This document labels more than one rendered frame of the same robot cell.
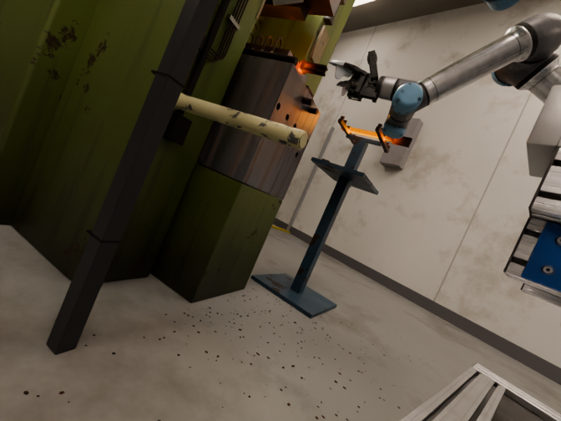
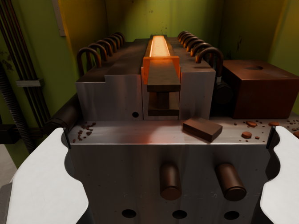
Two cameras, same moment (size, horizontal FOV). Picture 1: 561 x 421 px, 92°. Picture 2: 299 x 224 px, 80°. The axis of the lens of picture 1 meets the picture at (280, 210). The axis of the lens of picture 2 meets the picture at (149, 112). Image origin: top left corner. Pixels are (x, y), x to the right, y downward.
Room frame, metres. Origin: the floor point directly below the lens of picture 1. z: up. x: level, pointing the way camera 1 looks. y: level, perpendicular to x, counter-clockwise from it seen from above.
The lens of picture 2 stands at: (1.01, -0.07, 1.06)
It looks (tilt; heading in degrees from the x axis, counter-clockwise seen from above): 29 degrees down; 69
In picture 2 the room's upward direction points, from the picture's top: 2 degrees counter-clockwise
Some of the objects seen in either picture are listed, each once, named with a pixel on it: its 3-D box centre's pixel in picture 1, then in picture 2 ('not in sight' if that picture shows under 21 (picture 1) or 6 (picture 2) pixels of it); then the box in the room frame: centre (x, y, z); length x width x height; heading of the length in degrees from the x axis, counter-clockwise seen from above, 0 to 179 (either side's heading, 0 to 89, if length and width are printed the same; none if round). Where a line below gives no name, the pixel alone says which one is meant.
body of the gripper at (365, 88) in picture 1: (365, 86); not in sight; (1.00, -0.10, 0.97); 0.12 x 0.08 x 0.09; 66
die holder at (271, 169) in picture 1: (235, 125); (168, 143); (1.23, 0.34, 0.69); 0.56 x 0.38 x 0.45; 66
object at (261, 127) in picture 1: (233, 118); not in sight; (0.74, 0.22, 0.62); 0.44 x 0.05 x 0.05; 66
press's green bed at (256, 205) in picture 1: (196, 218); not in sight; (1.23, 0.34, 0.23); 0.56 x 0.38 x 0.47; 66
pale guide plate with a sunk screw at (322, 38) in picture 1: (319, 47); not in sight; (1.43, 0.15, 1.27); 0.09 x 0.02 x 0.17; 156
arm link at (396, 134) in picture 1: (398, 118); not in sight; (0.92, -0.24, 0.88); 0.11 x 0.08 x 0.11; 165
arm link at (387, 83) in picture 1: (387, 88); not in sight; (0.97, -0.18, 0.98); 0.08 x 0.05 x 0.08; 156
